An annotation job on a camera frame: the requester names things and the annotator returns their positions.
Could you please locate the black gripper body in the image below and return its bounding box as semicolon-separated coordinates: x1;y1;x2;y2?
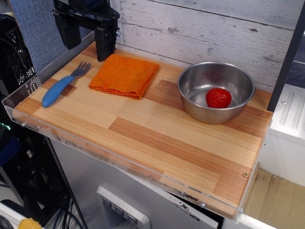
53;0;120;37

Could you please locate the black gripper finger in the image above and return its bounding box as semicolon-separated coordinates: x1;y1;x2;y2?
53;14;81;50
94;22;118;62

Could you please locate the blue handled metal fork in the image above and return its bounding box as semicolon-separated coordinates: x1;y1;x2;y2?
41;62;92;108

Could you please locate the orange folded cloth napkin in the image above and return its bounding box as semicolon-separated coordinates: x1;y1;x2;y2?
89;54;160;100

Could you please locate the stainless steel bowl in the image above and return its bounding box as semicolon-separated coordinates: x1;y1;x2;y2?
177;62;255;124

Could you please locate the red toy strawberry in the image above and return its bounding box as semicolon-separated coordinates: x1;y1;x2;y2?
206;88;232;108

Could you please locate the clear acrylic table guard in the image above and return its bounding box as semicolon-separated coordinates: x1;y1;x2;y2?
4;44;272;219

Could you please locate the stainless steel cabinet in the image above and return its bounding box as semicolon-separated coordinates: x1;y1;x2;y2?
51;140;224;229

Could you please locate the white block with ridges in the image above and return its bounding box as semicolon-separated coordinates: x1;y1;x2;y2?
269;84;305;145

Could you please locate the dark right vertical post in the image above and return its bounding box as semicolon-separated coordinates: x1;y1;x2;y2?
267;1;305;112

